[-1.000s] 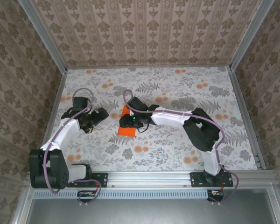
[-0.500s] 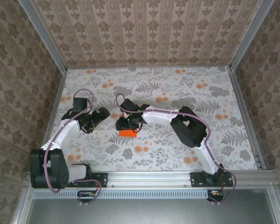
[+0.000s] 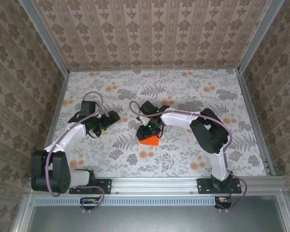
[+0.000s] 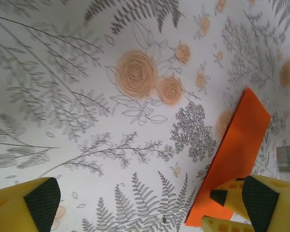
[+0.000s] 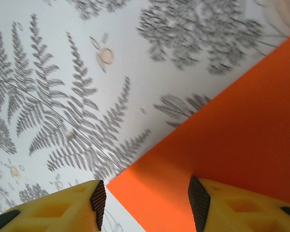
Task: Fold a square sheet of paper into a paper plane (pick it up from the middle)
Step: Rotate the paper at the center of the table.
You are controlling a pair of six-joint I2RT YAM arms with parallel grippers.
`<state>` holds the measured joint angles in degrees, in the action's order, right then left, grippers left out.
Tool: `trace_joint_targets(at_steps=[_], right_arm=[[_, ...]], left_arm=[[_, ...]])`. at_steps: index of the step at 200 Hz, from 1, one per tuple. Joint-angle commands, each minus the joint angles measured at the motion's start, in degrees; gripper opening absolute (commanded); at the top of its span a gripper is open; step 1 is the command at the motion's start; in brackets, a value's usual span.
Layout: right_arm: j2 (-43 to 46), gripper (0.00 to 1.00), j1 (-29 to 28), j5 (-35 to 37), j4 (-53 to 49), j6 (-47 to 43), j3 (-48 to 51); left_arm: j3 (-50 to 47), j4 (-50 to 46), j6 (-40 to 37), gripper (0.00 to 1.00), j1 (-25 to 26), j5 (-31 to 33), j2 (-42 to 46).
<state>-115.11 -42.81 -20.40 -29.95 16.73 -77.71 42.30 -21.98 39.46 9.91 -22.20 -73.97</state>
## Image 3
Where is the grey metal panel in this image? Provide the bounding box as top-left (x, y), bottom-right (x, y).
top-left (13, 194), bottom-right (290, 232)

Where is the aluminium side rail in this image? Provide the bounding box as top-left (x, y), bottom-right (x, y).
top-left (236, 71), bottom-right (276, 177)
top-left (44, 72), bottom-right (71, 155)

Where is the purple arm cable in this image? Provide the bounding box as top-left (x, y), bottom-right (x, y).
top-left (129, 101), bottom-right (247, 213)
top-left (44, 91), bottom-right (106, 215)

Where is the thin aluminium table edge rail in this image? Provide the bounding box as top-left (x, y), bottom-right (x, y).
top-left (69, 67), bottom-right (240, 73)

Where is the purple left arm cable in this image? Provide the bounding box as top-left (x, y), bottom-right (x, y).
top-left (44, 91), bottom-right (106, 215)

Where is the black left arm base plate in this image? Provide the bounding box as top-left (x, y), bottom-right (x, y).
top-left (69, 178), bottom-right (112, 195)

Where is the floral print tablecloth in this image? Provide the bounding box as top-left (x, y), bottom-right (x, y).
top-left (43, 69), bottom-right (268, 178)

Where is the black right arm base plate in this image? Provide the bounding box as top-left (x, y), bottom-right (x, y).
top-left (197, 177), bottom-right (242, 195)

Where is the orange paper sheet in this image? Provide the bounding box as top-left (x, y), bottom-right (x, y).
top-left (139, 135), bottom-right (160, 147)

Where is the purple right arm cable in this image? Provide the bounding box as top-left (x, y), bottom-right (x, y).
top-left (129, 101), bottom-right (247, 213)

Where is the small black electronics board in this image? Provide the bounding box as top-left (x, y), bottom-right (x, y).
top-left (79, 197), bottom-right (103, 210)
top-left (214, 196), bottom-right (232, 210)

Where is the aluminium frame post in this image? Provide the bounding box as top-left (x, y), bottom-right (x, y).
top-left (18, 0), bottom-right (71, 75)
top-left (237, 0), bottom-right (285, 74)

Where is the long aluminium mounting rail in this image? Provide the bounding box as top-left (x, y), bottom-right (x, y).
top-left (26, 176), bottom-right (286, 194)

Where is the slotted grey cable duct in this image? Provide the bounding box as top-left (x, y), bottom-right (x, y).
top-left (35, 196), bottom-right (217, 206)

